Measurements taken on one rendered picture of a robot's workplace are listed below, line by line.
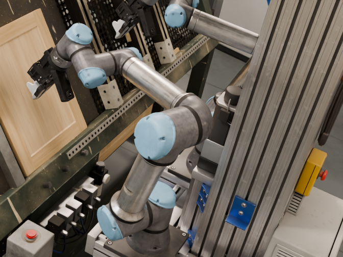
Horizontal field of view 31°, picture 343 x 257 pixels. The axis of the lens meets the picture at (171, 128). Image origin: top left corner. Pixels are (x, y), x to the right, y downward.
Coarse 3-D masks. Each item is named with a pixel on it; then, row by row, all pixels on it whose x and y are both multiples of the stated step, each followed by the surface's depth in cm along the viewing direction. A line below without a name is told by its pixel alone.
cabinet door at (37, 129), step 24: (24, 24) 252; (0, 48) 240; (24, 48) 251; (48, 48) 263; (0, 72) 239; (24, 72) 250; (0, 96) 238; (24, 96) 249; (48, 96) 261; (0, 120) 239; (24, 120) 248; (48, 120) 260; (72, 120) 273; (24, 144) 247; (48, 144) 258; (24, 168) 246
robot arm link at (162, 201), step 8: (160, 184) 202; (152, 192) 197; (160, 192) 198; (168, 192) 199; (152, 200) 195; (160, 200) 195; (168, 200) 196; (152, 208) 195; (160, 208) 196; (168, 208) 197; (152, 216) 195; (160, 216) 197; (168, 216) 201; (152, 224) 197; (160, 224) 201; (168, 224) 205
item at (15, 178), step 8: (0, 128) 234; (0, 136) 234; (0, 144) 233; (8, 144) 237; (0, 152) 234; (8, 152) 236; (0, 160) 236; (8, 160) 236; (8, 168) 236; (16, 168) 239; (8, 176) 238; (16, 176) 239; (16, 184) 239
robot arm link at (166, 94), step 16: (128, 48) 196; (128, 64) 190; (144, 64) 189; (128, 80) 191; (144, 80) 184; (160, 80) 182; (160, 96) 179; (176, 96) 176; (192, 96) 174; (208, 112) 169; (208, 128) 167
